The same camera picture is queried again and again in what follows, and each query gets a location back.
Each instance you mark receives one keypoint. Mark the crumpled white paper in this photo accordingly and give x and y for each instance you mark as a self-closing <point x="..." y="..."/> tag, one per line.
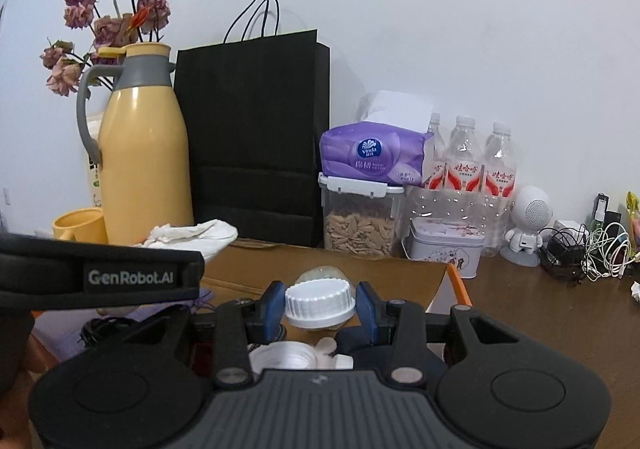
<point x="635" y="291"/>

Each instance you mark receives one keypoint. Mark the water bottle middle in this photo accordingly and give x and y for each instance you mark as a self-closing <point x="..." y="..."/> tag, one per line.
<point x="464" y="174"/>

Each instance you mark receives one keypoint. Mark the white cloth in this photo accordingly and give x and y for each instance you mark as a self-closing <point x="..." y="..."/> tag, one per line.
<point x="208" y="238"/>

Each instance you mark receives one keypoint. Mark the white decorated tin box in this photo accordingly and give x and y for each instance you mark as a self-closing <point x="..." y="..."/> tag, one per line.
<point x="455" y="244"/>

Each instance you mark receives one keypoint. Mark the red cardboard pumpkin box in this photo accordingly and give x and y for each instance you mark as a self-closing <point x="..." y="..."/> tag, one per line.
<point x="245" y="269"/>

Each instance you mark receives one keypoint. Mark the dried pink flower bouquet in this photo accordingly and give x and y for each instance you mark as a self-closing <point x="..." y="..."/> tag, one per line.
<point x="111" y="24"/>

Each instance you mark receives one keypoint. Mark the water bottle left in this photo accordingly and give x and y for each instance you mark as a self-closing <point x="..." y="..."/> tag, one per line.
<point x="436" y="179"/>

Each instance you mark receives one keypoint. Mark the yellow ceramic mug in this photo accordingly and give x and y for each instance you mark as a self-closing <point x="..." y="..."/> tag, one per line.
<point x="84" y="225"/>

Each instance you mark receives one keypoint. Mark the purple fabric pouch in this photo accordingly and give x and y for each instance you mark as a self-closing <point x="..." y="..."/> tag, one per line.
<point x="60" y="335"/>

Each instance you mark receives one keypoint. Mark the colourful snack packet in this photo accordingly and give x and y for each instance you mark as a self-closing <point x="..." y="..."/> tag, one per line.
<point x="633" y="211"/>

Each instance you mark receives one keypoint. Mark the yellow thermos jug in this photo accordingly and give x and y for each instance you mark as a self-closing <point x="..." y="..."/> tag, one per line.
<point x="142" y="150"/>

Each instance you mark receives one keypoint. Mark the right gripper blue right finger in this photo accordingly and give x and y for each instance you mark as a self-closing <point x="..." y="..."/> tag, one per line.
<point x="372" y="314"/>

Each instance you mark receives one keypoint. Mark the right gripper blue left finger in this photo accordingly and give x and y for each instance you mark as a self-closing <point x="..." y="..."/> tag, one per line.
<point x="268" y="314"/>

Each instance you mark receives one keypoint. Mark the purple tissue pack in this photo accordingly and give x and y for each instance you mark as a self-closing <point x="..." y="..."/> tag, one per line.
<point x="389" y="141"/>

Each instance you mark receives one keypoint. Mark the black paper shopping bag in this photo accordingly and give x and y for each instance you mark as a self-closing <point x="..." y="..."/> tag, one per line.
<point x="255" y="111"/>

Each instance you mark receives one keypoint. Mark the navy blue zip case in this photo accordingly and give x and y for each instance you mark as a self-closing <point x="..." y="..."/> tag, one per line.
<point x="353" y="342"/>

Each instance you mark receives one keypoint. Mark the water bottle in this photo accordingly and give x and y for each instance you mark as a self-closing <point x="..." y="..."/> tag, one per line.
<point x="498" y="186"/>
<point x="464" y="174"/>
<point x="436" y="179"/>

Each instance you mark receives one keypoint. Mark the water bottle right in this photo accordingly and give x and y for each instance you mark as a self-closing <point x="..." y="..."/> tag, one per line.
<point x="498" y="186"/>

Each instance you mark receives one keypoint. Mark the white ribbed bottle cap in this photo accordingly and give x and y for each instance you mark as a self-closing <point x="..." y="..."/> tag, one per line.
<point x="319" y="304"/>

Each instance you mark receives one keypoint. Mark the white robot figurine speaker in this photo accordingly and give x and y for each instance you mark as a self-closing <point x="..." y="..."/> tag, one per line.
<point x="531" y="212"/>

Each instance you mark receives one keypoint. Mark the white jar lid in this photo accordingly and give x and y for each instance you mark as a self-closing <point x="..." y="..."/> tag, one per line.
<point x="284" y="355"/>

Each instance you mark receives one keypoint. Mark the person's left hand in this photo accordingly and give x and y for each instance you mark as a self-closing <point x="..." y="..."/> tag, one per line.
<point x="20" y="357"/>

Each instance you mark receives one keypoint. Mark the white milk carton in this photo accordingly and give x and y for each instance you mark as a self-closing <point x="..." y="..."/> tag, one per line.
<point x="94" y="122"/>

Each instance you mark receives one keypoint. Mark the clear container with seeds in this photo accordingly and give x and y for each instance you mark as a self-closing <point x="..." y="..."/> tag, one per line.
<point x="360" y="217"/>

